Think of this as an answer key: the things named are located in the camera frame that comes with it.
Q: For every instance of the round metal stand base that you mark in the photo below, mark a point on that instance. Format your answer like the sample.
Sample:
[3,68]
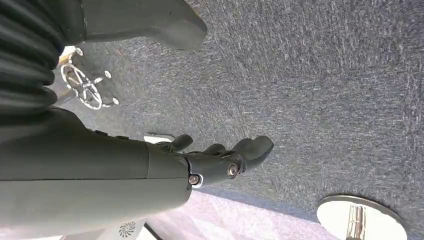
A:
[334,215]

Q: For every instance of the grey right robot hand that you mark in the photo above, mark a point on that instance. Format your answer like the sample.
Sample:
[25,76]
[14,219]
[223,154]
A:
[82,172]

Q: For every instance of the pale table with wooden edge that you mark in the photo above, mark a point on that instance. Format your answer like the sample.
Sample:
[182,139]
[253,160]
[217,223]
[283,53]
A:
[66,52]

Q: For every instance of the small white flat object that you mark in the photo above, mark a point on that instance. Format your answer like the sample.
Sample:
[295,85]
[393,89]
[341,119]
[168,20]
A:
[154,139]

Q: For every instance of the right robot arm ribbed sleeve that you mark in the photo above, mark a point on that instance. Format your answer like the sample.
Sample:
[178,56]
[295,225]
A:
[23,49]

